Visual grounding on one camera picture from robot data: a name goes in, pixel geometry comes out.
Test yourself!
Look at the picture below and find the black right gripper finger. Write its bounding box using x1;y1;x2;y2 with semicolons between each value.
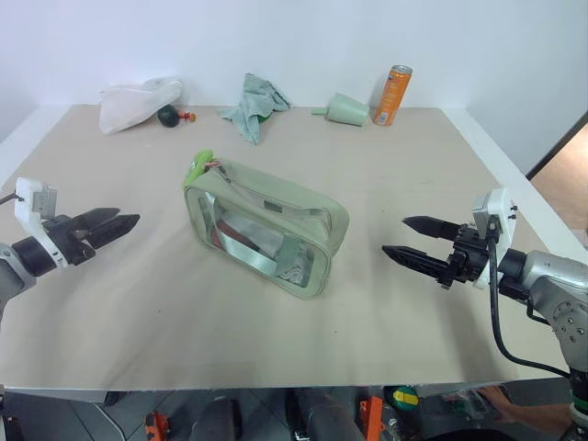
381;244;450;282
401;215;461;241

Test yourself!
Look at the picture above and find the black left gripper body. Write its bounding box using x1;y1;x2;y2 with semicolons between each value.
42;213;98;268

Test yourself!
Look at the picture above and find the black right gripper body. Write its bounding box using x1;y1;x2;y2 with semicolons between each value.
437;222;491;290

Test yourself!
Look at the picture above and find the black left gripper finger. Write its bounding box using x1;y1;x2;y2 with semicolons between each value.
88;213;141;252
73;207;122;232

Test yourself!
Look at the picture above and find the green transparent toiletry pouch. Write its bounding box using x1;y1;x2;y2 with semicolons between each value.
182;150;351;302

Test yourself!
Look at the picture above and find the dark green round toy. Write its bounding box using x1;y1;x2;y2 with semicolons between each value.
157;104;181;128

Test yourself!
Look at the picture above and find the orange drink can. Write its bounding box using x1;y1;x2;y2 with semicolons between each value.
371;63;413;127

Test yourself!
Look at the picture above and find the green yellow round object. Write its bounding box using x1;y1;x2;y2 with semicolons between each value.
383;385;420;413

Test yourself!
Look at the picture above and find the pale green plastic cup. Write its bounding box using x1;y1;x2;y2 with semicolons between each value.
311;92;371;127

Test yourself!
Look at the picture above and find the orange plastic clamp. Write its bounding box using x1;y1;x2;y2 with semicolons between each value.
359;395;385;436
143;410;172;441

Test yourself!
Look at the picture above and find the crumpled green cloth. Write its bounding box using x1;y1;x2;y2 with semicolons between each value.
217;73;292;147

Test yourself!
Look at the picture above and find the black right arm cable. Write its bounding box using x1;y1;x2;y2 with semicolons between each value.
485;220;571;380

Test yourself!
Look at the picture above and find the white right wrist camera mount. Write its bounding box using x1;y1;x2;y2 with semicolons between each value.
471;186;519;291

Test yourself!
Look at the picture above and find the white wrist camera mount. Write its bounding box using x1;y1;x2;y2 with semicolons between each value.
471;186;519;291
13;177;63;268

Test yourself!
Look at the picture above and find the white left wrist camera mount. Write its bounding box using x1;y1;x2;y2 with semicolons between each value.
13;177;63;268

